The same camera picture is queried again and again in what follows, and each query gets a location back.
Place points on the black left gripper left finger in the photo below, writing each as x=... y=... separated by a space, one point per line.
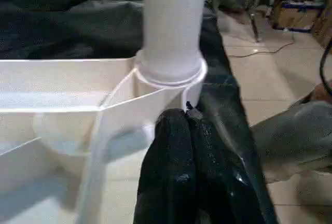
x=166 y=172

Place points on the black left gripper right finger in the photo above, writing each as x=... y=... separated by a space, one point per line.
x=220 y=187

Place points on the white plastic table leg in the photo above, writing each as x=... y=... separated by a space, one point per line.
x=173 y=27

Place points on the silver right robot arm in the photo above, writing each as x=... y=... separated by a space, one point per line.
x=298 y=136

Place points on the chrome legged stool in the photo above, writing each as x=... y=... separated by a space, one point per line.
x=255 y=27

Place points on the black mat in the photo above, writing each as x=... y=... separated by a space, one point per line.
x=64 y=27

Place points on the cardboard box blue tape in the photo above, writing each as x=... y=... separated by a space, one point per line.
x=298 y=14

